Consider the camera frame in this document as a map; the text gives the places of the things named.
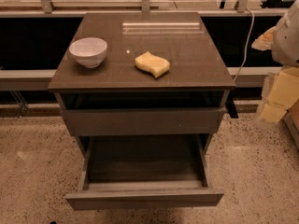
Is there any metal railing frame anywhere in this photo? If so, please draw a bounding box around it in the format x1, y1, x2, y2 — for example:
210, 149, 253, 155
0, 0, 299, 119

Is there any white ceramic bowl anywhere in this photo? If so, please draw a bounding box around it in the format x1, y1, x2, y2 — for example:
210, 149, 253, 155
69, 37, 107, 68

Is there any grey top drawer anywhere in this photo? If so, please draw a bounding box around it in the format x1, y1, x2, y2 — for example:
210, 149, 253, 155
62, 108, 225, 136

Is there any cardboard box at right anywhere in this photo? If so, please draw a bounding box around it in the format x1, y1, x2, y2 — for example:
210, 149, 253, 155
283, 100, 299, 150

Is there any white cable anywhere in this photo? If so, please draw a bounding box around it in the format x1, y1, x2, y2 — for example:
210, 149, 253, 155
232, 7, 256, 82

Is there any yellow wavy sponge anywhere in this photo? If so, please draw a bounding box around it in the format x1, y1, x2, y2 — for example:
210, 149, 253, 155
135, 51, 170, 78

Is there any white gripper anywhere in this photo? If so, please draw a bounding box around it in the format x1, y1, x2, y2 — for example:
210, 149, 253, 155
251, 26, 299, 124

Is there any grey drawer cabinet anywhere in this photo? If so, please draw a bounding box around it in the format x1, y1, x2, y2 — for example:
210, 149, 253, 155
49, 12, 235, 147

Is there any open grey middle drawer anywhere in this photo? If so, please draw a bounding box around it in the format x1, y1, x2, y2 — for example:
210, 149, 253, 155
65, 134, 223, 210

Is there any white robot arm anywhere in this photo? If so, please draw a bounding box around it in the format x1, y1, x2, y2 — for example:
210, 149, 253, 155
251, 0, 299, 124

